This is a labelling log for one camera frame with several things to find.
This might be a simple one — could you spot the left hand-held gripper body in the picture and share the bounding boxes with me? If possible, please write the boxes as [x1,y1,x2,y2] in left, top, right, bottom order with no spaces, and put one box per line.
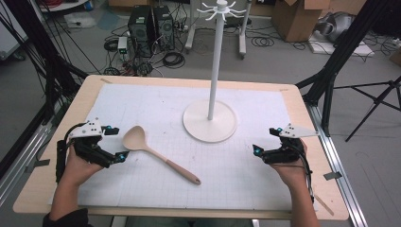
[68,117,115,168]

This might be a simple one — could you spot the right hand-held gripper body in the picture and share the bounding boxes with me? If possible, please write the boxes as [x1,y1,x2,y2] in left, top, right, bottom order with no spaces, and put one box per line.
[262,123,320,166]

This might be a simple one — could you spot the wooden spoon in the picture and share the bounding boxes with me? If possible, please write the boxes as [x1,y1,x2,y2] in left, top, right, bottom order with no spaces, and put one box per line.
[122,125,202,186]

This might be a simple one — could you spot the white hook rack stand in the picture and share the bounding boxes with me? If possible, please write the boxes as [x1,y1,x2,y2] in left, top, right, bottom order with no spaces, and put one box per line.
[183,0,248,144]

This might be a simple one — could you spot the person's right hand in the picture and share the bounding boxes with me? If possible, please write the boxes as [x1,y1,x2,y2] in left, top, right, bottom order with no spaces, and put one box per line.
[270,139,312,191]

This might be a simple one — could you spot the person's left hand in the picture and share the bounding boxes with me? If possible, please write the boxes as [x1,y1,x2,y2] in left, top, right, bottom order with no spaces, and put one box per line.
[61,143,106,187]

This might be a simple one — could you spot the grey tape piece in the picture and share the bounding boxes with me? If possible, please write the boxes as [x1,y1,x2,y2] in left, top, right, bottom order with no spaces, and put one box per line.
[24,158,51,173]
[323,171,343,182]

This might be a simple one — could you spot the white gridded mat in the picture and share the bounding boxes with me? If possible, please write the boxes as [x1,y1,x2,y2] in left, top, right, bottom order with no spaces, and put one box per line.
[49,82,317,212]

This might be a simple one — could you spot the dark sleeve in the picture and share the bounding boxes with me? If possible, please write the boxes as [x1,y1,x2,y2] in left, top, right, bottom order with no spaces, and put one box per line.
[42,207,95,227]

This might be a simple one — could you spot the small white device box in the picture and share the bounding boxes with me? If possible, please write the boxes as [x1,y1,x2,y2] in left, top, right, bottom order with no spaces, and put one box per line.
[116,36,130,55]

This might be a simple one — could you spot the white stand legs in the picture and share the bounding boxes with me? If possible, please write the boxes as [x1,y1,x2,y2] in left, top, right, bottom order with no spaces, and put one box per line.
[184,0,253,61]

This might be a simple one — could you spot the black tripod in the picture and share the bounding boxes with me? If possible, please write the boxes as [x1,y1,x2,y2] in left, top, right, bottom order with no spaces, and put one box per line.
[333,75,401,144]

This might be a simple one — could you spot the black computer tower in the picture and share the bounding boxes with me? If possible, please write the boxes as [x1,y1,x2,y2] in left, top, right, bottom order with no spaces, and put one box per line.
[127,5,156,59]
[152,5,176,52]

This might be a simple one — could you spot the white flat board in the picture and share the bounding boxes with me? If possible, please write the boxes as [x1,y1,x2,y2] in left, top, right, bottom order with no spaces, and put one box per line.
[307,38,376,59]

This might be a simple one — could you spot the cardboard box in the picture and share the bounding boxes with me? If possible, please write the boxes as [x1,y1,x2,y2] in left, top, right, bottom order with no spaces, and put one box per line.
[270,0,333,44]

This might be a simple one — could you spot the grey appliance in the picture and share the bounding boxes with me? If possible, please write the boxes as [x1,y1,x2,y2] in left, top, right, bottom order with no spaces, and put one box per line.
[314,11,355,43]

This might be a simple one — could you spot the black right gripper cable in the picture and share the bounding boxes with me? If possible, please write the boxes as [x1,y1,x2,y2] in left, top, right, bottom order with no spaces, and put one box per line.
[292,141,316,203]

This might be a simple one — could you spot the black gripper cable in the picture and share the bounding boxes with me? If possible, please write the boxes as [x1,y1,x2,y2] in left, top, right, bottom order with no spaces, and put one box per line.
[292,141,316,203]
[55,122,87,184]

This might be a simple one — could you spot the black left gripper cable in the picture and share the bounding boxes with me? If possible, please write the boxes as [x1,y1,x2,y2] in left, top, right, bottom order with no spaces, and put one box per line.
[55,122,87,184]

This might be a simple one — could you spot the aluminium rail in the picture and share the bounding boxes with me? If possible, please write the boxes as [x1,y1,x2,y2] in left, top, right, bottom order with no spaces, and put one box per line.
[305,103,369,227]
[0,122,55,207]

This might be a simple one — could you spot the black metal frame stand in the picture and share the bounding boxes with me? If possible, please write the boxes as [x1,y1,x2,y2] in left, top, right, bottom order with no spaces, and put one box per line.
[295,0,393,137]
[0,0,90,179]

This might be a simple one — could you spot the coiled black cable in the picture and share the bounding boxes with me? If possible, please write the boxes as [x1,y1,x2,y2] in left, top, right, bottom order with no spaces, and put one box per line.
[162,51,186,69]
[251,36,276,48]

